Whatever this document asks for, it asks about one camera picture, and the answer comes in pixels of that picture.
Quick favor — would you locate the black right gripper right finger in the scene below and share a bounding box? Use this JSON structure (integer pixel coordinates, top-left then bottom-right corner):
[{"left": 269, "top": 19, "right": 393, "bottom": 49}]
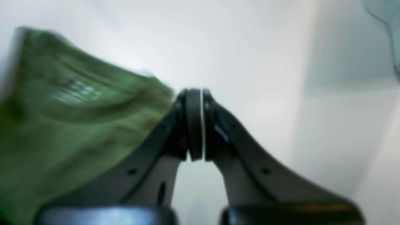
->
[{"left": 203, "top": 89, "right": 366, "bottom": 225}]

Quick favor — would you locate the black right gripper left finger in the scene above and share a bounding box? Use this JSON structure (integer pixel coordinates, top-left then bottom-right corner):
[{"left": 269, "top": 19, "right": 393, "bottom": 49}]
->
[{"left": 34, "top": 89, "right": 203, "bottom": 225}]

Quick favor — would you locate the green t-shirt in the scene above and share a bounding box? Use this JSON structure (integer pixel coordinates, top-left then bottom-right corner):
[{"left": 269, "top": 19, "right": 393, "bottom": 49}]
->
[{"left": 0, "top": 27, "right": 174, "bottom": 225}]

